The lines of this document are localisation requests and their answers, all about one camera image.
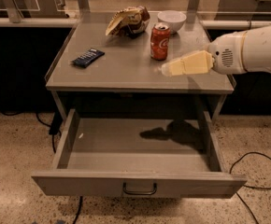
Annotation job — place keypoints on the red coke can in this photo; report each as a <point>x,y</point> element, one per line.
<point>159,39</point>

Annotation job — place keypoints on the dark blue snack bar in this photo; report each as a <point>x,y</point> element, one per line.
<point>88,58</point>

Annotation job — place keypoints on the crumpled chip bag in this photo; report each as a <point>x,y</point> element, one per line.
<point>129,21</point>

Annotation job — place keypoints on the grey cabinet with drawers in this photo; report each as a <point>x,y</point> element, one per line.
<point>126,66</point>

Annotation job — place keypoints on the white bowl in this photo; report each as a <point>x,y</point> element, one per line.
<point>175,19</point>

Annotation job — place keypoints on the metal drawer handle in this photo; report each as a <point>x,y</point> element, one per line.
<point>139,189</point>

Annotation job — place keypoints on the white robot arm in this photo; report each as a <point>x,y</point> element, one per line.
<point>256,52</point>

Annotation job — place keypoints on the open grey top drawer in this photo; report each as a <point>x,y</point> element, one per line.
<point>96,156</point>

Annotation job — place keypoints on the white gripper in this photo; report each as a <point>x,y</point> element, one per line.
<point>226,54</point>

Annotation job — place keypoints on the black power adapter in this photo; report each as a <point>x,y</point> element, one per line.
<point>56,123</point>

